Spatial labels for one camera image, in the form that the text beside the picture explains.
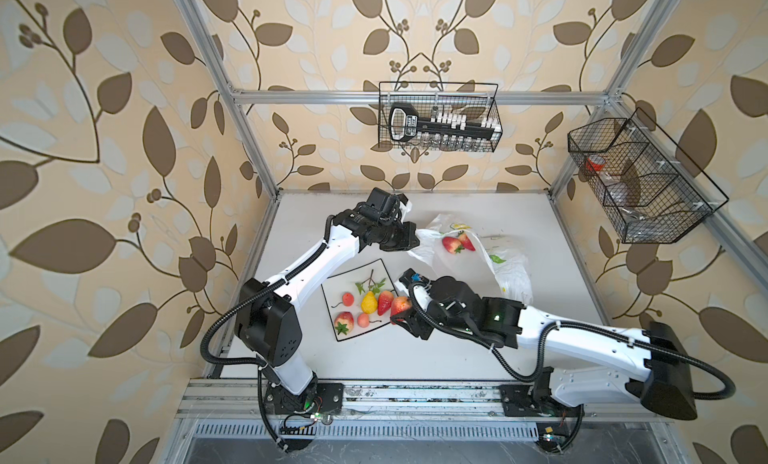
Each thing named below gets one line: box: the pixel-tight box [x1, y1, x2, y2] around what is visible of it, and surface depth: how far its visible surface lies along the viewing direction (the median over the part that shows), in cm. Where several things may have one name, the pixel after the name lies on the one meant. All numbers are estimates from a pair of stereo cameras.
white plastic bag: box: [407, 213, 533, 300], surface depth 80 cm
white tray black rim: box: [321, 258, 399, 342], surface depth 91 cm
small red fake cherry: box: [331, 292, 355, 308], surface depth 91 cm
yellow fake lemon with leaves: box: [361, 291, 378, 315], surface depth 88 cm
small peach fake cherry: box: [357, 312, 370, 328], surface depth 86 cm
